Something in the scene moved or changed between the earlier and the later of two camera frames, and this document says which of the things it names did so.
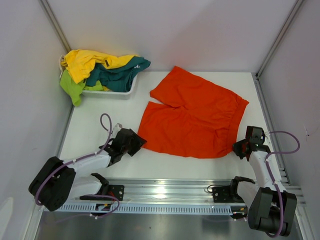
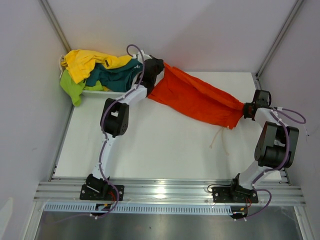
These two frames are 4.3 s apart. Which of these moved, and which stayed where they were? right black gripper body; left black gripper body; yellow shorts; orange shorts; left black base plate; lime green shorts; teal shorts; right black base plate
Moved: orange shorts; right black gripper body; left black gripper body
Stayed: left black base plate; right black base plate; lime green shorts; yellow shorts; teal shorts
